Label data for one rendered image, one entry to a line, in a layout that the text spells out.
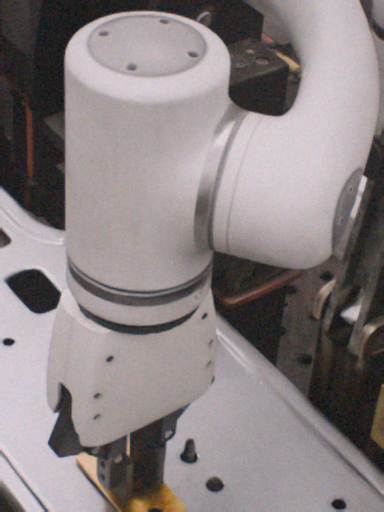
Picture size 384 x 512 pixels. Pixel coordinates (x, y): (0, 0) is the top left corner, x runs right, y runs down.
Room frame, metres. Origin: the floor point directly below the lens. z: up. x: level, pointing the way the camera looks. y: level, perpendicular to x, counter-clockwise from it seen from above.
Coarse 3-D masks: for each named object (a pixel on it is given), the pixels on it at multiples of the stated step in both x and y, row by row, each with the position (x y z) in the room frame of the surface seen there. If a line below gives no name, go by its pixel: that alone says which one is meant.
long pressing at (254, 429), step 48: (0, 192) 0.89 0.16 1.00; (48, 240) 0.84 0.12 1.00; (0, 288) 0.77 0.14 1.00; (0, 336) 0.72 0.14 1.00; (48, 336) 0.73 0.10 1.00; (240, 336) 0.74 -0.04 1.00; (0, 384) 0.67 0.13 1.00; (240, 384) 0.69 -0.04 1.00; (288, 384) 0.69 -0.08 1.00; (0, 432) 0.63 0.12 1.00; (48, 432) 0.63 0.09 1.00; (192, 432) 0.64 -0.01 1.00; (240, 432) 0.64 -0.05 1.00; (288, 432) 0.65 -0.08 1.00; (336, 432) 0.65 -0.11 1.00; (0, 480) 0.59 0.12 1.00; (48, 480) 0.59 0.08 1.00; (192, 480) 0.60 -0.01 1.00; (240, 480) 0.60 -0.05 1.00; (288, 480) 0.60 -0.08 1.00; (336, 480) 0.61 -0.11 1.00
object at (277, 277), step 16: (224, 272) 0.84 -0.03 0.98; (240, 272) 0.84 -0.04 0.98; (256, 272) 0.85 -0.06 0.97; (272, 272) 0.86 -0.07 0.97; (288, 272) 0.87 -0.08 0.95; (224, 288) 0.83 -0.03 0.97; (240, 288) 0.84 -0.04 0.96; (256, 288) 0.85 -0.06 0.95; (272, 288) 0.86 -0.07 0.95; (224, 304) 0.83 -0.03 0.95; (240, 304) 0.83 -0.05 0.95; (256, 304) 0.86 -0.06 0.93; (272, 304) 0.87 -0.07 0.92; (240, 320) 0.85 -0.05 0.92; (256, 320) 0.86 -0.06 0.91; (272, 320) 0.87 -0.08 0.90; (256, 336) 0.86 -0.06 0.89; (272, 336) 0.87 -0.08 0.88; (272, 352) 0.87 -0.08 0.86
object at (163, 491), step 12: (84, 456) 0.61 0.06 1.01; (84, 468) 0.60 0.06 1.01; (96, 468) 0.60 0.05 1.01; (96, 480) 0.59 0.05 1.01; (144, 480) 0.58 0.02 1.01; (108, 492) 0.58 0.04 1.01; (144, 492) 0.58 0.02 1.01; (156, 492) 0.58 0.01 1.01; (168, 492) 0.58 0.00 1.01; (120, 504) 0.57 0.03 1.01; (132, 504) 0.57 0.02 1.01; (144, 504) 0.57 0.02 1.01; (156, 504) 0.57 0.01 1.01; (168, 504) 0.57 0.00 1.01; (180, 504) 0.57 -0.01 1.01
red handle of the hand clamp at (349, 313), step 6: (360, 294) 0.71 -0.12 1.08; (354, 300) 0.71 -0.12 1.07; (360, 300) 0.71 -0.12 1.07; (348, 306) 0.71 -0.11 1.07; (354, 306) 0.71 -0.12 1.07; (360, 306) 0.71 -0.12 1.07; (342, 312) 0.70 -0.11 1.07; (348, 312) 0.70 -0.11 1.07; (354, 312) 0.70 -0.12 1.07; (342, 318) 0.70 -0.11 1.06; (348, 318) 0.70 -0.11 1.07; (354, 318) 0.70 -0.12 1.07; (348, 324) 0.70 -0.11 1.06; (354, 324) 0.70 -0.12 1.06
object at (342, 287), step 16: (368, 160) 0.69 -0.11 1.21; (368, 176) 0.69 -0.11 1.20; (368, 192) 0.72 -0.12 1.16; (368, 208) 0.72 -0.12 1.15; (368, 224) 0.72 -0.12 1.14; (352, 240) 0.72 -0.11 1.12; (368, 240) 0.72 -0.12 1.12; (352, 256) 0.71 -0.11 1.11; (368, 256) 0.71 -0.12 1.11; (352, 272) 0.71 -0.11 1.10; (368, 272) 0.71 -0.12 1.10; (336, 288) 0.71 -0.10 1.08; (352, 288) 0.72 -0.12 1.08; (368, 288) 0.69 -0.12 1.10; (336, 304) 0.71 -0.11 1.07; (368, 304) 0.69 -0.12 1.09; (336, 320) 0.71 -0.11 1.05; (368, 320) 0.69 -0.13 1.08; (352, 336) 0.69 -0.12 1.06; (352, 352) 0.68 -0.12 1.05
